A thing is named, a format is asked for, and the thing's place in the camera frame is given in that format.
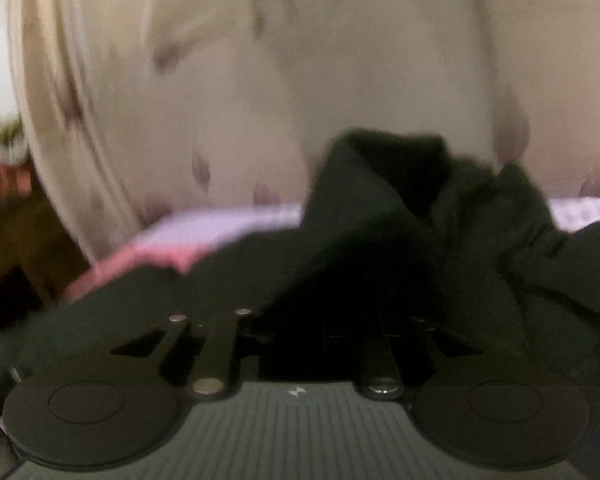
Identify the cream line-print floral sheet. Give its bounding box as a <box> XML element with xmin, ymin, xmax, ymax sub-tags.
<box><xmin>467</xmin><ymin>0</ymin><xmax>600</xmax><ymax>198</ymax></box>

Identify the pink and white blanket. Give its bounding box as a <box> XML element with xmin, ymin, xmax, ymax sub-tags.
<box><xmin>64</xmin><ymin>196</ymin><xmax>600</xmax><ymax>305</ymax></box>

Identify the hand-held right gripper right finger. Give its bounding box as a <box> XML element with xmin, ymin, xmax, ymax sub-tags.
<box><xmin>356</xmin><ymin>315</ymin><xmax>482</xmax><ymax>402</ymax></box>

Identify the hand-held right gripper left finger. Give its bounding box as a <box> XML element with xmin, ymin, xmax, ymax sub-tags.
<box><xmin>110</xmin><ymin>308</ymin><xmax>256</xmax><ymax>402</ymax></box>

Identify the dark green jacket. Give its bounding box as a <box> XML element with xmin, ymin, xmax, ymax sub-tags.
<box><xmin>0</xmin><ymin>127</ymin><xmax>600</xmax><ymax>466</ymax></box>

